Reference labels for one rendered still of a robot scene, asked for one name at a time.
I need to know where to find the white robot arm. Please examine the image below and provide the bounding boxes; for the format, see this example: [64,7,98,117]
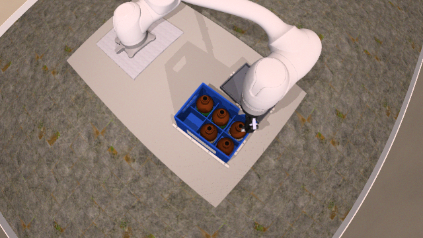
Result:
[113,0,322,116]

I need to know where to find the blue plastic crate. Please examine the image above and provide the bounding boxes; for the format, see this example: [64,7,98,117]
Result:
[176,88,249,163]

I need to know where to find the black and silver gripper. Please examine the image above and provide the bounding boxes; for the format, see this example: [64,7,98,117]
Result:
[238,106,258,134]

